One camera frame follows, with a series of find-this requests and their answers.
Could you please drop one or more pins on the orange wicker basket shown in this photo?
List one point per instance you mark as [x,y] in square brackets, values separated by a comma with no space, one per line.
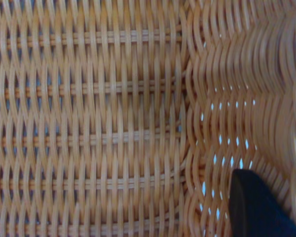
[88,98]

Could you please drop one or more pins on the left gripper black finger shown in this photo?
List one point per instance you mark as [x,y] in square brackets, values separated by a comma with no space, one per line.
[256,212]

